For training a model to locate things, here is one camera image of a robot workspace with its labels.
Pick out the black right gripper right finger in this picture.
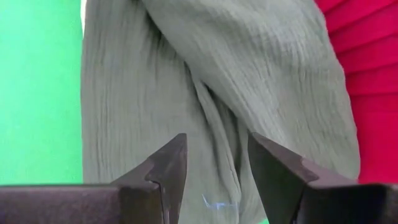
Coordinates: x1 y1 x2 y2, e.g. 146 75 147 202
248 132 398 224

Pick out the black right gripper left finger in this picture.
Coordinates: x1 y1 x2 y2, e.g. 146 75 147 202
0 133 188 224

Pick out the dark green garment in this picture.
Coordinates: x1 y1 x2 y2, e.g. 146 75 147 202
80 0 361 224

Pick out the red plastic laundry bin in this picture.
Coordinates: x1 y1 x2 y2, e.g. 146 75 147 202
313 0 398 185

